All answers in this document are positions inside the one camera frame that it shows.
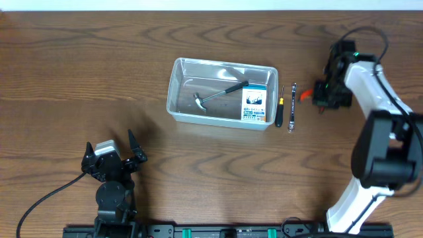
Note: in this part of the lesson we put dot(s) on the clear plastic container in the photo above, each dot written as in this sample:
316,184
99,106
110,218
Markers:
207,77

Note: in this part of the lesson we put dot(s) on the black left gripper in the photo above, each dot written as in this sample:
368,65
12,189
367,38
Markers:
112,164

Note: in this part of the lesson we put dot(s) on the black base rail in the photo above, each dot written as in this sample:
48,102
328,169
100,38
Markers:
290,229

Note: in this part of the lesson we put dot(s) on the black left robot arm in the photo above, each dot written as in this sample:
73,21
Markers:
115,196

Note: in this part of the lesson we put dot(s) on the black yellow screwdriver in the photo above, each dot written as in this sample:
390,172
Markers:
280,110

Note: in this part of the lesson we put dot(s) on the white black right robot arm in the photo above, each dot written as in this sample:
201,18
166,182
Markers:
388,152

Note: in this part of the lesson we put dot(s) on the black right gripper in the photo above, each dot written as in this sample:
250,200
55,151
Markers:
320,98

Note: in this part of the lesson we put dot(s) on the blue white screwdriver box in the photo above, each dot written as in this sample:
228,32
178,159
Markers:
253,104

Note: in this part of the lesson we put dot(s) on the red handled pliers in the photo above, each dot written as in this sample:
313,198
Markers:
308,94

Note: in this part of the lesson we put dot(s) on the silver combination wrench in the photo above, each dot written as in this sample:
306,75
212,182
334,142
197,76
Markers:
291,125

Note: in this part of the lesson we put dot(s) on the small black handled hammer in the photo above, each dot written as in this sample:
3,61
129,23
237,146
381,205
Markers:
200,101

